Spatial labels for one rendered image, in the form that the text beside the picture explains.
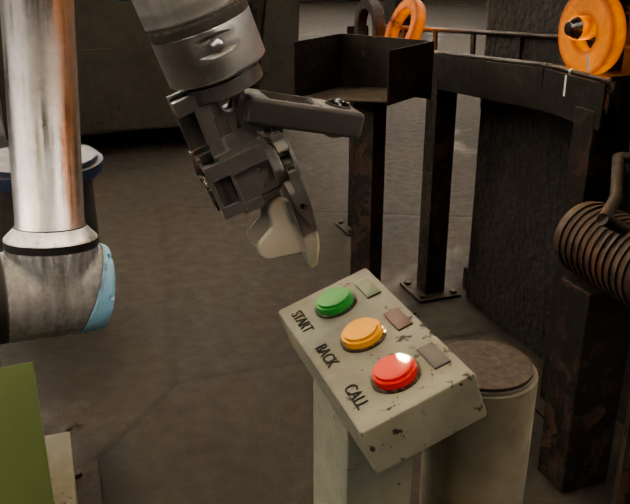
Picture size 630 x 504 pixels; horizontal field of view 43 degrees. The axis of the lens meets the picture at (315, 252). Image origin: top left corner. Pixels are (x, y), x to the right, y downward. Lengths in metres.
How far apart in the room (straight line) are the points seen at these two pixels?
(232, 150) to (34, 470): 0.69
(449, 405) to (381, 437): 0.06
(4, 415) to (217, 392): 0.71
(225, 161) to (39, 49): 0.65
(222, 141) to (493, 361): 0.39
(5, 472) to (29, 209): 0.40
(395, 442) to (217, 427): 1.05
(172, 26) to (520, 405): 0.51
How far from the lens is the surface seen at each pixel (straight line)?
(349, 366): 0.73
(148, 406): 1.80
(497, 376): 0.88
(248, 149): 0.70
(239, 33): 0.68
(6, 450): 1.24
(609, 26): 1.59
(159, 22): 0.68
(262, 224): 0.78
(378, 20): 2.52
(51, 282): 1.33
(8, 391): 1.19
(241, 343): 2.01
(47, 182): 1.32
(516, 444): 0.90
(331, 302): 0.81
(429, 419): 0.68
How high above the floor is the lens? 0.96
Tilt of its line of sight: 22 degrees down
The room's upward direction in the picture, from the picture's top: straight up
